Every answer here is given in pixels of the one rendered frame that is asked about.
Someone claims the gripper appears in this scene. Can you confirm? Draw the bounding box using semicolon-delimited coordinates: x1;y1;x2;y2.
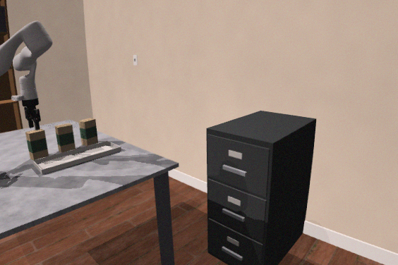
21;98;42;131

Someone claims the tan coffee pack green band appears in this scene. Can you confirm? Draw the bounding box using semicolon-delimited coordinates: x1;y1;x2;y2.
55;123;76;154
25;129;49;161
79;118;99;147

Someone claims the white shallow tray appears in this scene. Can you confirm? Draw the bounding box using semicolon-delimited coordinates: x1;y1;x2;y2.
32;140;122;175

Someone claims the brown wooden bookshelf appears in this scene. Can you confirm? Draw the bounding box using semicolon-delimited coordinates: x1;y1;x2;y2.
0;0;23;134

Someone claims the grey stone table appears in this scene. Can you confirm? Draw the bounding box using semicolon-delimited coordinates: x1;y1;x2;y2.
0;119;180;265

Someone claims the black cabinet drawer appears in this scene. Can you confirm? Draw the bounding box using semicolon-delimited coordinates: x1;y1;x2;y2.
207;218;265;265
207;179;268;243
207;134;271;199

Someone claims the black filing cabinet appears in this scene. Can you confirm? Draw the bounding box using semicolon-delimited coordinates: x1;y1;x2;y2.
206;110;317;265

